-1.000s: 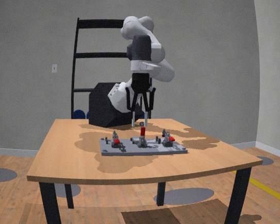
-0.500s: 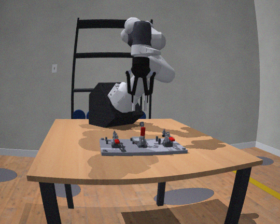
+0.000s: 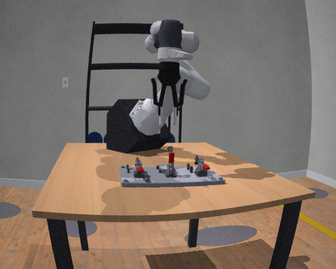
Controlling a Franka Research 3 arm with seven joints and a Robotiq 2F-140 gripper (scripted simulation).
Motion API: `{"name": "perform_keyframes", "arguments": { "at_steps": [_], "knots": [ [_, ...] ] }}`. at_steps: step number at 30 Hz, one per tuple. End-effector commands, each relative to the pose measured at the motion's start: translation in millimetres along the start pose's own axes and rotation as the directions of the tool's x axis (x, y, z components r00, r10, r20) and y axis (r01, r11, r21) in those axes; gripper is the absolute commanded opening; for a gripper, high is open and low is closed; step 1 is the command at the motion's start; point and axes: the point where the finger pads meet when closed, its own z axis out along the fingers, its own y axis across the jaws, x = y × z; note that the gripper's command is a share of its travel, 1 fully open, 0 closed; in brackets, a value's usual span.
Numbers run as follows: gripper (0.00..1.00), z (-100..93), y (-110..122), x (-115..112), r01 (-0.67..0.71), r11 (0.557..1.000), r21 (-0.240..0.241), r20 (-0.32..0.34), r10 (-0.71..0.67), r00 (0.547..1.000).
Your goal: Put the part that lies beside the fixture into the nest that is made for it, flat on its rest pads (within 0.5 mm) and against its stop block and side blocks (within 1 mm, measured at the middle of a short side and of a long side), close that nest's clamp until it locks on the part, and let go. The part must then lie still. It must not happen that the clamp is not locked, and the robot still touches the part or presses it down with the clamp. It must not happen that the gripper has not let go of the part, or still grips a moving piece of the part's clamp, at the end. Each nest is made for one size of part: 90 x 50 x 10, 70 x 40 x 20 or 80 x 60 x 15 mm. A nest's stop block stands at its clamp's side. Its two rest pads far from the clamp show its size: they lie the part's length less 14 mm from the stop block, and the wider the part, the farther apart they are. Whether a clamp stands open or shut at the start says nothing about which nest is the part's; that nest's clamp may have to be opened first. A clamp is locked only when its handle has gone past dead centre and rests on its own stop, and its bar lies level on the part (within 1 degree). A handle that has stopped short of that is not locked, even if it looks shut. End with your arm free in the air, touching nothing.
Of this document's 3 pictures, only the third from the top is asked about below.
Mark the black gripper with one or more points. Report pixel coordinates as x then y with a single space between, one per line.
168 75

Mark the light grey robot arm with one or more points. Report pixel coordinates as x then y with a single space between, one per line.
172 38

